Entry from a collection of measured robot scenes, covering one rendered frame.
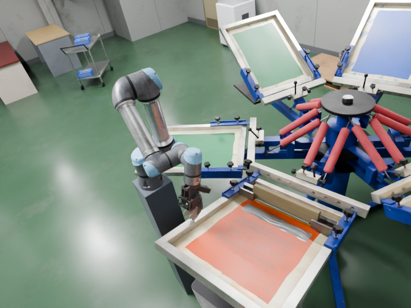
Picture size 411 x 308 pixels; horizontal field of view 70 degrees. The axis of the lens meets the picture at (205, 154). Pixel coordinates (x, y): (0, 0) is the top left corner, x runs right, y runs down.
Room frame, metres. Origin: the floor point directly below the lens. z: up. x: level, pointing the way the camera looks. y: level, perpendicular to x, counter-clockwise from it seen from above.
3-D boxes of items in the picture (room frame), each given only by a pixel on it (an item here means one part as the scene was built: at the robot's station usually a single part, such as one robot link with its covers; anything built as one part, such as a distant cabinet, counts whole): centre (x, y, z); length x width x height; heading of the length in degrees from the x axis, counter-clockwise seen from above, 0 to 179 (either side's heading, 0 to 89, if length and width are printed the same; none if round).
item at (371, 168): (1.50, -0.93, 0.99); 0.82 x 0.79 x 0.12; 133
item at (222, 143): (1.76, -0.07, 1.05); 1.08 x 0.61 x 0.23; 73
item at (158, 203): (1.28, 0.34, 0.60); 0.18 x 0.18 x 1.20; 28
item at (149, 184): (1.28, 0.34, 1.25); 0.15 x 0.15 x 0.10
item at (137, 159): (1.28, 0.34, 1.37); 0.13 x 0.12 x 0.14; 113
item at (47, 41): (7.57, 3.10, 0.39); 1.47 x 0.75 x 0.78; 28
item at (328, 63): (4.18, -2.28, 0.16); 1.12 x 0.78 x 0.32; 28
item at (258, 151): (1.68, -0.34, 0.90); 1.24 x 0.06 x 0.06; 73
